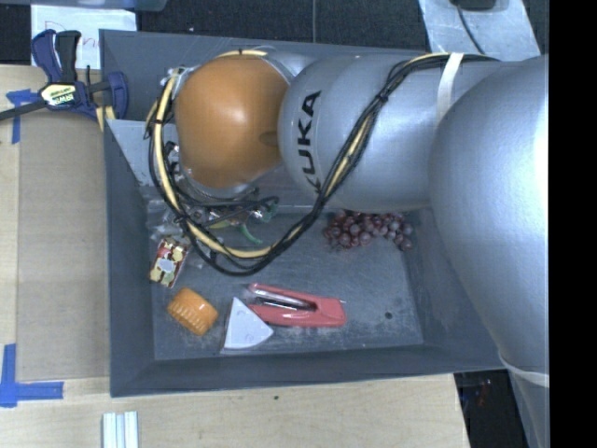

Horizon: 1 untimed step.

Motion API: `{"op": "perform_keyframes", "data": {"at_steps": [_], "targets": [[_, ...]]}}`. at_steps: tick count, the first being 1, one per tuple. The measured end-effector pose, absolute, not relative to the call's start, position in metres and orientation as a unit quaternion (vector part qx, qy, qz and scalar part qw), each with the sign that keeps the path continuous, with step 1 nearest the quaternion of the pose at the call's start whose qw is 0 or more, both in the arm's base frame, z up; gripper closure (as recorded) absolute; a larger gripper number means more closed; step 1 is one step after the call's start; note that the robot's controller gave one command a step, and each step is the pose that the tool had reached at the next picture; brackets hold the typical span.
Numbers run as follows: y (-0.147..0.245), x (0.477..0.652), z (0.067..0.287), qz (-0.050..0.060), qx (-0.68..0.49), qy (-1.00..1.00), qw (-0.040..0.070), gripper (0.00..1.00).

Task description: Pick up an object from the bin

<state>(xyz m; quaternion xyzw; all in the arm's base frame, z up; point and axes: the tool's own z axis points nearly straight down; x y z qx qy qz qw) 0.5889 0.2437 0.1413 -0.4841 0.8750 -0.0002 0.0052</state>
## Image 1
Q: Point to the white wedge-shaped piece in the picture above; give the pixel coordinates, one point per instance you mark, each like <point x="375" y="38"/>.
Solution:
<point x="245" y="329"/>

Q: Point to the red and yellow packet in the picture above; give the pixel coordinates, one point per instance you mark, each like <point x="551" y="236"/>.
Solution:
<point x="168" y="261"/>

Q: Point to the orange ribbed cap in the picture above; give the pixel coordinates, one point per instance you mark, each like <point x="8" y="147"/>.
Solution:
<point x="192" y="311"/>

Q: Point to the green curved piece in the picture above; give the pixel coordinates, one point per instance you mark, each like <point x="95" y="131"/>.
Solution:
<point x="252" y="237"/>

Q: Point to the grey metal bin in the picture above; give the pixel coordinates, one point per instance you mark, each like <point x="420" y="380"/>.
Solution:
<point x="354" y="287"/>

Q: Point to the pale wood board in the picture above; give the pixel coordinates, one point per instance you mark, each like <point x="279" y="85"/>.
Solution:
<point x="60" y="250"/>

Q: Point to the clear plastic wrapper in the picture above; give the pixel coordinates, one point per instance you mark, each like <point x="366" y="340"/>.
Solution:
<point x="161" y="219"/>

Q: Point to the red stapler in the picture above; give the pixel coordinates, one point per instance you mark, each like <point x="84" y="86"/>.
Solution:
<point x="322" y="313"/>

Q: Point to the black cylinder on white bracket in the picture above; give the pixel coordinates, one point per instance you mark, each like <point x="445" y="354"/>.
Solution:
<point x="172" y="154"/>

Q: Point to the dark red grape bunch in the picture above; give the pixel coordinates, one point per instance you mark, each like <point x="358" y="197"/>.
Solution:
<point x="364" y="231"/>

